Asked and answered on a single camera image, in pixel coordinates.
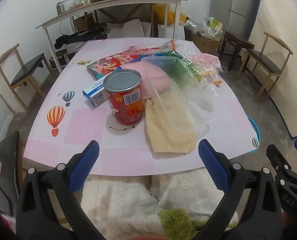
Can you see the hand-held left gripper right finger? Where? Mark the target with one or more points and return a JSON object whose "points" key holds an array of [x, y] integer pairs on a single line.
{"points": [[211, 162]]}

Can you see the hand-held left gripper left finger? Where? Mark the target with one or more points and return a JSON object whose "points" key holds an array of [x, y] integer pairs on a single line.
{"points": [[87, 162]]}

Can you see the beige paper napkin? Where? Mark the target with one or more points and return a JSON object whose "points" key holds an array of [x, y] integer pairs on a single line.
{"points": [[163, 140]]}

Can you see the red drink can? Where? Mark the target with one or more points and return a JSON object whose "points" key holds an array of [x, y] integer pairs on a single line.
{"points": [[126, 102]]}

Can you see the green label plastic bottle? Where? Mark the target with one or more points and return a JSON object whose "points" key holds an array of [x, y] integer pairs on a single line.
{"points": [[181, 67]]}

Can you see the blue basin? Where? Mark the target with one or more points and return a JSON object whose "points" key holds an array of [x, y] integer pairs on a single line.
{"points": [[257, 132]]}

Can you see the white fleece robe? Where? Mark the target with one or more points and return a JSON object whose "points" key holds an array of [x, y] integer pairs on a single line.
{"points": [[118, 200]]}

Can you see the clear plastic food container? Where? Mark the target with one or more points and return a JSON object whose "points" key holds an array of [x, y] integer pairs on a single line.
{"points": [[188, 105]]}

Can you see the blue and white small box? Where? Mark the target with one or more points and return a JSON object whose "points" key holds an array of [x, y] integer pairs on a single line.
{"points": [[94, 93]]}

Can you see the red cartoon snack packet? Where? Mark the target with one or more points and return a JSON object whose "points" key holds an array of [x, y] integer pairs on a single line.
{"points": [[106, 66]]}

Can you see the pink and white plastic bag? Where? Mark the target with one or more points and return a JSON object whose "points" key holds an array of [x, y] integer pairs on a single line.
{"points": [[206, 61]]}

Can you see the wooden chair with dark seat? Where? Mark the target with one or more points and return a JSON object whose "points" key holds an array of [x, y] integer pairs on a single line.
{"points": [[26, 67], [263, 56]]}

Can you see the black clothing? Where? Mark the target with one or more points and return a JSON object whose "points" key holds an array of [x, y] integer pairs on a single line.
{"points": [[76, 38]]}

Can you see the dark wooden stool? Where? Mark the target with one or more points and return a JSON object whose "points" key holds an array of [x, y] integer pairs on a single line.
{"points": [[238, 38]]}

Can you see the clear printed plastic wrapper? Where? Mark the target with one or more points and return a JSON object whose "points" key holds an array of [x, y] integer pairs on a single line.
{"points": [[151, 48]]}

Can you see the pile of plastic bags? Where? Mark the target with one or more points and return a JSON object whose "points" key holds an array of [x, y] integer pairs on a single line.
{"points": [[208, 27]]}

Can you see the white pillow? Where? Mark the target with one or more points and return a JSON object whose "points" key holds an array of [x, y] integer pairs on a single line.
{"points": [[128, 28]]}

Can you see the small cardboard box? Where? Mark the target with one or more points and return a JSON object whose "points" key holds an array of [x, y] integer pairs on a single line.
{"points": [[83, 22]]}

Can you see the yellow plastic bag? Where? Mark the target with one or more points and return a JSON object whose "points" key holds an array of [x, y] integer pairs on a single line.
{"points": [[166, 15]]}

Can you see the steel cup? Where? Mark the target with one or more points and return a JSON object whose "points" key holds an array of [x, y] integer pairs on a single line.
{"points": [[59, 8]]}

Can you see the glass bowl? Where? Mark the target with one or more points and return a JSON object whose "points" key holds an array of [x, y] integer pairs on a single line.
{"points": [[72, 3]]}

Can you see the long wooden side table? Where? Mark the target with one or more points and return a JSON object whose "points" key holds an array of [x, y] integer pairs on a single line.
{"points": [[113, 2]]}

